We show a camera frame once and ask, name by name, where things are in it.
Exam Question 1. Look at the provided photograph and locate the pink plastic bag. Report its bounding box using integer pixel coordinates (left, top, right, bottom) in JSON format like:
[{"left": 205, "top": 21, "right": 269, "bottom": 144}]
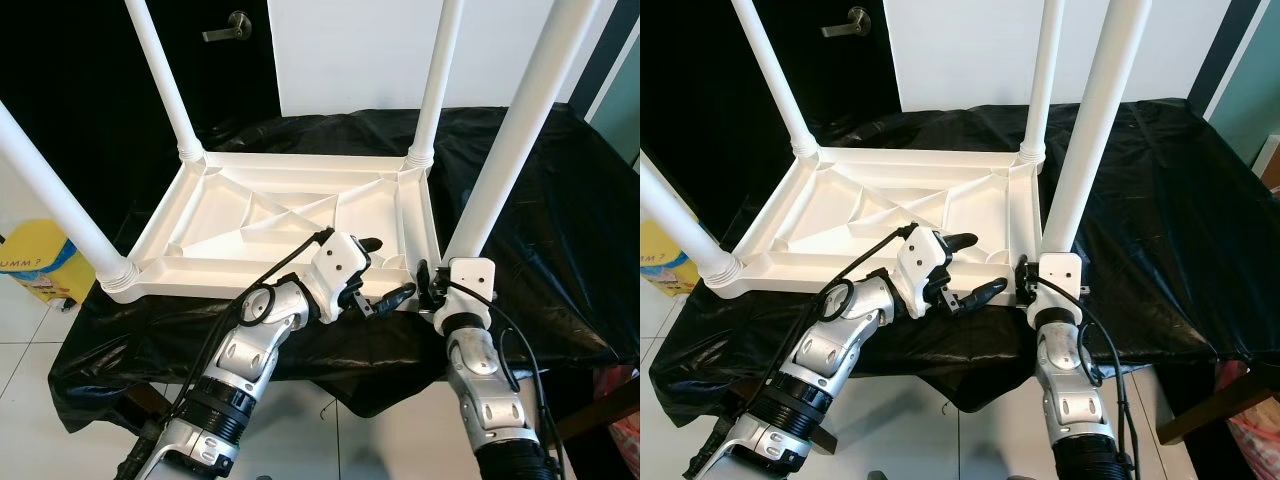
[
  {"left": 595, "top": 365, "right": 640, "bottom": 461},
  {"left": 1215, "top": 360, "right": 1280, "bottom": 456}
]

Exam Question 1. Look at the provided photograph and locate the brown white-framed cabinet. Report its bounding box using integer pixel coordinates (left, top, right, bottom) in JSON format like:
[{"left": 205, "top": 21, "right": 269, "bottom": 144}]
[{"left": 1255, "top": 135, "right": 1280, "bottom": 191}]

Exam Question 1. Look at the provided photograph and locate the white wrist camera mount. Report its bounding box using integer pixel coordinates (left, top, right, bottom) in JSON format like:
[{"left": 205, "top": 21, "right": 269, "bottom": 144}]
[
  {"left": 305, "top": 232, "right": 373, "bottom": 323},
  {"left": 432, "top": 258, "right": 498, "bottom": 329},
  {"left": 893, "top": 227, "right": 951, "bottom": 319},
  {"left": 1025, "top": 253, "right": 1084, "bottom": 326}
]

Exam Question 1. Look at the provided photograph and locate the black door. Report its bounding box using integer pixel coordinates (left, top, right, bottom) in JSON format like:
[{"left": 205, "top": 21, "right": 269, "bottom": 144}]
[
  {"left": 0, "top": 0, "right": 283, "bottom": 241},
  {"left": 640, "top": 0, "right": 901, "bottom": 236}
]

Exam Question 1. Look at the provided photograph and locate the white plastic table leg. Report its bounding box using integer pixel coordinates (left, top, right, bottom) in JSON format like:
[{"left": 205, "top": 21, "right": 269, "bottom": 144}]
[
  {"left": 640, "top": 155, "right": 746, "bottom": 289},
  {"left": 730, "top": 0, "right": 821, "bottom": 159},
  {"left": 0, "top": 100, "right": 141, "bottom": 293},
  {"left": 1038, "top": 0, "right": 1153, "bottom": 256},
  {"left": 123, "top": 0, "right": 206, "bottom": 163},
  {"left": 443, "top": 0, "right": 601, "bottom": 263},
  {"left": 405, "top": 0, "right": 466, "bottom": 169},
  {"left": 1018, "top": 0, "right": 1066, "bottom": 166}
]

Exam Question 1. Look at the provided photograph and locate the metal door handle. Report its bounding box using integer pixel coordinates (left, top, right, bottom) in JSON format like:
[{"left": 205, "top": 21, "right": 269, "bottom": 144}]
[
  {"left": 822, "top": 7, "right": 874, "bottom": 39},
  {"left": 202, "top": 11, "right": 253, "bottom": 43}
]

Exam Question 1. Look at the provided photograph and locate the black glossy tablecloth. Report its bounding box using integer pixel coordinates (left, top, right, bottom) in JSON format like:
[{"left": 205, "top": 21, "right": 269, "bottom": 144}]
[
  {"left": 48, "top": 103, "right": 640, "bottom": 431},
  {"left": 650, "top": 97, "right": 1280, "bottom": 411}
]

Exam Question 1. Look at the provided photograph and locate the yellow cardboard box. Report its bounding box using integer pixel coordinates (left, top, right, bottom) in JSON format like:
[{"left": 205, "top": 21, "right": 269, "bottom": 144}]
[
  {"left": 0, "top": 220, "right": 96, "bottom": 306},
  {"left": 640, "top": 220, "right": 701, "bottom": 296}
]

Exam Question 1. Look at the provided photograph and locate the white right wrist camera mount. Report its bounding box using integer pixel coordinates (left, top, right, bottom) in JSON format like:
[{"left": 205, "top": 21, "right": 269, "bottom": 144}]
[
  {"left": 1025, "top": 253, "right": 1084, "bottom": 326},
  {"left": 432, "top": 258, "right": 498, "bottom": 329}
]

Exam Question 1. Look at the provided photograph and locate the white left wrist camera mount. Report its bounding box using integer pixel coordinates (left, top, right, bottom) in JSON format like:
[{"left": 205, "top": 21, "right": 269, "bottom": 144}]
[
  {"left": 305, "top": 232, "right": 373, "bottom": 323},
  {"left": 893, "top": 227, "right": 951, "bottom": 319}
]

